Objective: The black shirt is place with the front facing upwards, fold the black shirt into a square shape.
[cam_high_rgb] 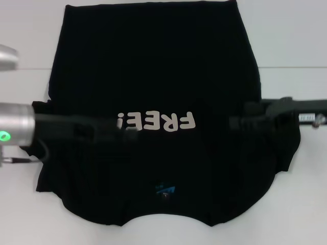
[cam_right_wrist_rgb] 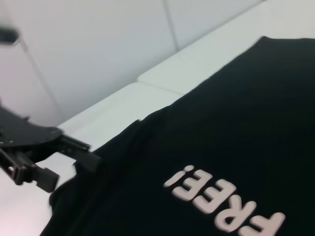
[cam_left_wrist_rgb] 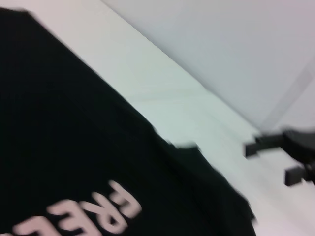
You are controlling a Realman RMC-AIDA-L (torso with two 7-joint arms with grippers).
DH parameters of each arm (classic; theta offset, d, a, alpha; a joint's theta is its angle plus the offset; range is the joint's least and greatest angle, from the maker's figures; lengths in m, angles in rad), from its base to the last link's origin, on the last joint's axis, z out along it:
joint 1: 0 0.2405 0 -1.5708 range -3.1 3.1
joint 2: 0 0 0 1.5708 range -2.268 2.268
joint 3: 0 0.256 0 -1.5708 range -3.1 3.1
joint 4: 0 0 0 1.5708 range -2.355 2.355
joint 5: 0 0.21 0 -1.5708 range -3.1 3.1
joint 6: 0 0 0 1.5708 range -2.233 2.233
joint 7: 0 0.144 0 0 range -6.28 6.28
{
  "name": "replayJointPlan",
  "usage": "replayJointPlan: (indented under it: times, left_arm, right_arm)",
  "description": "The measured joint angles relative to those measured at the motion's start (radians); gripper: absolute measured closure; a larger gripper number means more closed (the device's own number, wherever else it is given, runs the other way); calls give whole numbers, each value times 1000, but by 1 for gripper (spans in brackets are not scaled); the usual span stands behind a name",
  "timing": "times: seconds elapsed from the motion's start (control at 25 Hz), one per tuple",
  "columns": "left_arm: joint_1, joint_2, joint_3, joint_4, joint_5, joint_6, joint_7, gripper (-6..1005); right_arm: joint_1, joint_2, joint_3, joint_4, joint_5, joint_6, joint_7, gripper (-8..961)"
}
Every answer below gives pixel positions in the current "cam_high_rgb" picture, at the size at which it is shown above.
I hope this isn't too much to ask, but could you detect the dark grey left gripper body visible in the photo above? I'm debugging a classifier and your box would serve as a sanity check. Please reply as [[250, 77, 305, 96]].
[[33, 112, 79, 143]]

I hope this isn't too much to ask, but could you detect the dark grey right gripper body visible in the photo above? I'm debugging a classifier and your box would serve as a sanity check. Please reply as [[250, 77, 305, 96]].
[[263, 96, 327, 131]]

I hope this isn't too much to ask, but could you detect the black shirt with FREE print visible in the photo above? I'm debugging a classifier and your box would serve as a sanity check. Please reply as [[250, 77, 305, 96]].
[[32, 0, 302, 221]]

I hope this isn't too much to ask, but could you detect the dark left arm cable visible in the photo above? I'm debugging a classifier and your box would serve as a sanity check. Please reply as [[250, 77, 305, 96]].
[[0, 141, 50, 165]]

